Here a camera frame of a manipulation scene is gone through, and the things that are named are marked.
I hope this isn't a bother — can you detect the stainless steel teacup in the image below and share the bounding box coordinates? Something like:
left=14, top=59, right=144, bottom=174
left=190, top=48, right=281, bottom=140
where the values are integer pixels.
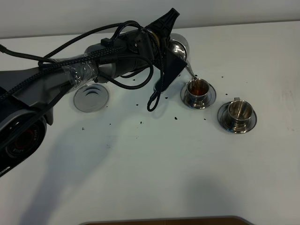
left=187, top=78, right=210, bottom=105
left=227, top=97, right=254, bottom=124

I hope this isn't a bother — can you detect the brown wooden board edge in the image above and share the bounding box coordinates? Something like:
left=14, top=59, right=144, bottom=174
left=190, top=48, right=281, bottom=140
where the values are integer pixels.
left=85, top=217, right=250, bottom=225

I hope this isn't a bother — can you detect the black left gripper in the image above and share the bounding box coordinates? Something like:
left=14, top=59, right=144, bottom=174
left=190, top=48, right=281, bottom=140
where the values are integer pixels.
left=127, top=7, right=188, bottom=93

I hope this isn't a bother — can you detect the stainless steel teapot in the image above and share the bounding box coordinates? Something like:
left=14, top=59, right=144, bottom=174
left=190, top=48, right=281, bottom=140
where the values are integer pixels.
left=169, top=33, right=196, bottom=80

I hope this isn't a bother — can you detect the left steel cup saucer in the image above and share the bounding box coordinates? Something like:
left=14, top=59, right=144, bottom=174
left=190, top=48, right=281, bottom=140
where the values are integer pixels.
left=180, top=83, right=216, bottom=109

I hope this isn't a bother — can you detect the right steel cup saucer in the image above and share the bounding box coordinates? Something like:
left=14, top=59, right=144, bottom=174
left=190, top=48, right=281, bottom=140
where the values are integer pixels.
left=217, top=102, right=257, bottom=134

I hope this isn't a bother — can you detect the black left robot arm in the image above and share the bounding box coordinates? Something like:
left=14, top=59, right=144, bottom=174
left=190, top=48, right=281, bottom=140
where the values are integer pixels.
left=0, top=9, right=186, bottom=175

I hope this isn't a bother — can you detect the left stainless steel teacup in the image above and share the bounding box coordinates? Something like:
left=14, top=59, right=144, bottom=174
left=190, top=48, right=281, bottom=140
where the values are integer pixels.
left=187, top=78, right=210, bottom=105

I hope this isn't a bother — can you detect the round steel teapot saucer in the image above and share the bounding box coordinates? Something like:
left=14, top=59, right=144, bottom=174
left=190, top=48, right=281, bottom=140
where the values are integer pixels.
left=73, top=83, right=109, bottom=113

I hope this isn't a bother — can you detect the steel cup saucer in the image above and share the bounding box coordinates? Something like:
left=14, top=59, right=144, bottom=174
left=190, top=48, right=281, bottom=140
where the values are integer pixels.
left=180, top=83, right=216, bottom=109
left=217, top=102, right=257, bottom=134

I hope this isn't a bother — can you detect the right stainless steel teacup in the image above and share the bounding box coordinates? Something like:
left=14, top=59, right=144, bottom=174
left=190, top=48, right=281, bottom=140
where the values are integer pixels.
left=227, top=97, right=254, bottom=124

